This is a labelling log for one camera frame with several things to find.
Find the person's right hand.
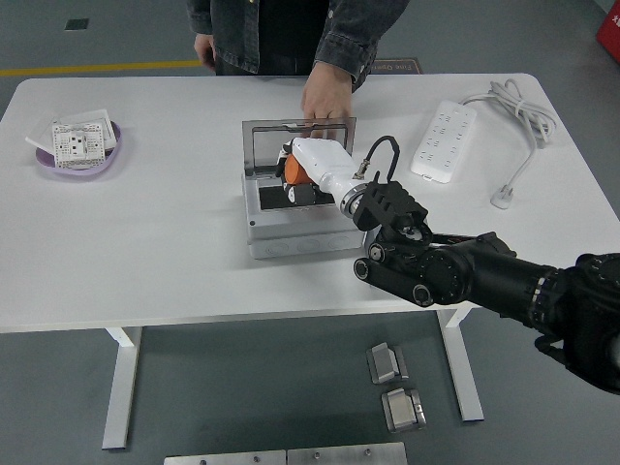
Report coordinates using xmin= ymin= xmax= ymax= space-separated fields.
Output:
xmin=193 ymin=32 xmax=218 ymax=75

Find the person's left hand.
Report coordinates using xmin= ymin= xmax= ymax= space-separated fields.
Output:
xmin=300 ymin=61 xmax=355 ymax=131

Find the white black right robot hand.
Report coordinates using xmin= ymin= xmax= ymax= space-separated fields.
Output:
xmin=273 ymin=137 xmax=370 ymax=208

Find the orange cylinder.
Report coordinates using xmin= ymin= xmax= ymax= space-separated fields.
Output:
xmin=283 ymin=152 xmax=317 ymax=186

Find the grey junction box clear lid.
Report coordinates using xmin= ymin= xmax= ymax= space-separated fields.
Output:
xmin=240 ymin=114 xmax=368 ymax=263

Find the red box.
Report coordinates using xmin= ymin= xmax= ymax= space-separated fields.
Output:
xmin=595 ymin=9 xmax=620 ymax=49

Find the person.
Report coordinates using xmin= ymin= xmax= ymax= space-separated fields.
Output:
xmin=186 ymin=0 xmax=408 ymax=93

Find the white power strip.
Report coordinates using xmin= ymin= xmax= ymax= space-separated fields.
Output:
xmin=410 ymin=100 xmax=479 ymax=185

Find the white socket cover plate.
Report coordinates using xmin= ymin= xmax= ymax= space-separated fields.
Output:
xmin=56 ymin=108 xmax=120 ymax=151
xmin=24 ymin=108 xmax=62 ymax=156

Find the white socket module printed back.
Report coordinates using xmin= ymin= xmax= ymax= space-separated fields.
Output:
xmin=50 ymin=121 xmax=109 ymax=171

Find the purple bowl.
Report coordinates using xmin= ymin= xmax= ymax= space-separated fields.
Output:
xmin=34 ymin=120 xmax=124 ymax=183

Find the grey metal block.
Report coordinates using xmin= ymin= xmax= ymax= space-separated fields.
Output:
xmin=366 ymin=341 xmax=411 ymax=387
xmin=381 ymin=387 xmax=428 ymax=434

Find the white table leg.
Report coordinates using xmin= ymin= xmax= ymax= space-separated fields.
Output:
xmin=101 ymin=326 xmax=144 ymax=450
xmin=435 ymin=307 xmax=485 ymax=422

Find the white power cord with plug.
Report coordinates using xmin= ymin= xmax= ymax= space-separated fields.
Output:
xmin=457 ymin=78 xmax=558 ymax=210

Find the grey metal base plate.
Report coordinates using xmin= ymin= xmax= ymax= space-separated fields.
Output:
xmin=163 ymin=449 xmax=287 ymax=465

